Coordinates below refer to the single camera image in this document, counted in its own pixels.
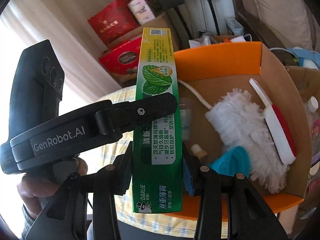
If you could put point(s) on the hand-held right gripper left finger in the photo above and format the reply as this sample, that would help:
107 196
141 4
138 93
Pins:
125 170

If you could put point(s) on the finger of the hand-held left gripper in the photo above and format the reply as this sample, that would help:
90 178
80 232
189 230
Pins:
150 107

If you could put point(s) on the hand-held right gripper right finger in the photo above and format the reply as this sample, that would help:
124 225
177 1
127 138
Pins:
190 177

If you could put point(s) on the green toothpaste box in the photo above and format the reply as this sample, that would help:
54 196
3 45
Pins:
156 75

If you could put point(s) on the clear bottle with pink cap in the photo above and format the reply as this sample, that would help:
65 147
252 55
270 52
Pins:
186 120

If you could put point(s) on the blue collapsible funnel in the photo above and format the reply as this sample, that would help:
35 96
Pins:
232 160

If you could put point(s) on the white fluffy duster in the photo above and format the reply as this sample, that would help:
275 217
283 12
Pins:
240 127

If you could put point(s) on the orange cardboard box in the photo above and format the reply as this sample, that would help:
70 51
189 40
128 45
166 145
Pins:
225 57

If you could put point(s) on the red and white lint brush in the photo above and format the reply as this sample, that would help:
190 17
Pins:
277 130

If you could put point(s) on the person's left hand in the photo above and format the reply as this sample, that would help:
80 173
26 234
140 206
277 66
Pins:
32 190

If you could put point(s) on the yellow plaid tablecloth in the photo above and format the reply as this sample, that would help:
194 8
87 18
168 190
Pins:
117 97

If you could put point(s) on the red gift box lower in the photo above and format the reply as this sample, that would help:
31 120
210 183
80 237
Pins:
120 57

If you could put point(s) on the red gift box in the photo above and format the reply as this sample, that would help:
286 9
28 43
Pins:
120 57
112 22

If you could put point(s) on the white plastic bag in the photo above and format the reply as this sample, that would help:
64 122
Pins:
200 40

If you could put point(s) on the brown cardboard box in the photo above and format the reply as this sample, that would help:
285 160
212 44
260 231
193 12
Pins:
162 20

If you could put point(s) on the pink and white box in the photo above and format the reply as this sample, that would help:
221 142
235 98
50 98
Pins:
141 10

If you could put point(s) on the white sheer curtain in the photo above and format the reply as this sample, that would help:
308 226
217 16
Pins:
37 10

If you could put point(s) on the white and blue tissue box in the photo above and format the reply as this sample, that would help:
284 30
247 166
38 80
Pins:
233 26

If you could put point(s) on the brown sofa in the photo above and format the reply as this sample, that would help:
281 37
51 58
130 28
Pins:
252 27

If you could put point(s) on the white plastic bottle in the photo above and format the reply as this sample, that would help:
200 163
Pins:
313 105

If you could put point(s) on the open brown cardboard carton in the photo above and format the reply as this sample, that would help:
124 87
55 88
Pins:
310 85

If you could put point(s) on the blue cloth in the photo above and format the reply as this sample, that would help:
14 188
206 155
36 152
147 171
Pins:
305 57

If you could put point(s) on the beige sofa cushion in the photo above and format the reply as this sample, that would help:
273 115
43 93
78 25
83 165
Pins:
282 7

